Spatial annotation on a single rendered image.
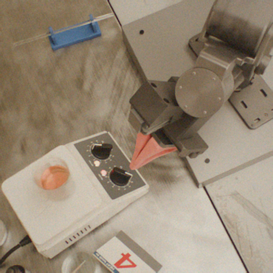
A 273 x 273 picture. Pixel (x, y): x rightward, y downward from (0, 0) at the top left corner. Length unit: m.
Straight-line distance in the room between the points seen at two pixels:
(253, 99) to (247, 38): 0.27
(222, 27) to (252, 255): 0.38
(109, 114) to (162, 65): 0.13
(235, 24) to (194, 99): 0.11
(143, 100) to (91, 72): 0.38
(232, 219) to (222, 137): 0.14
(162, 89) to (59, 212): 0.28
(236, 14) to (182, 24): 0.33
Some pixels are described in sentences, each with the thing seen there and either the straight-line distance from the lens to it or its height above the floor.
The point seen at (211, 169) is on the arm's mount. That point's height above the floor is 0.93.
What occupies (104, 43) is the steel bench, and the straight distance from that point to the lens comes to 0.99.
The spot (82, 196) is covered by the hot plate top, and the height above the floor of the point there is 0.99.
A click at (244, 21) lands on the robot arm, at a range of 0.62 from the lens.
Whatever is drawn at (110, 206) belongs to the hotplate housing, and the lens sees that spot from 0.79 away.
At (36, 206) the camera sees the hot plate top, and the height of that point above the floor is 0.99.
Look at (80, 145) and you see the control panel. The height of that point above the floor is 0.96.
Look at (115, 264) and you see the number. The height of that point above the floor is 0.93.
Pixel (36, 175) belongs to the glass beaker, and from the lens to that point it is 0.74.
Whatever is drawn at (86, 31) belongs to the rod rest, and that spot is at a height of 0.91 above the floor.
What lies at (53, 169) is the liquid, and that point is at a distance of 0.76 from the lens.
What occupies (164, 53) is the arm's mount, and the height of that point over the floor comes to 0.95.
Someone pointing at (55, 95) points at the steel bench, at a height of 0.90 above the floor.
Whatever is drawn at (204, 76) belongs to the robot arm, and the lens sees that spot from 0.56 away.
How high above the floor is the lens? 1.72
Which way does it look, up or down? 67 degrees down
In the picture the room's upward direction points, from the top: 9 degrees counter-clockwise
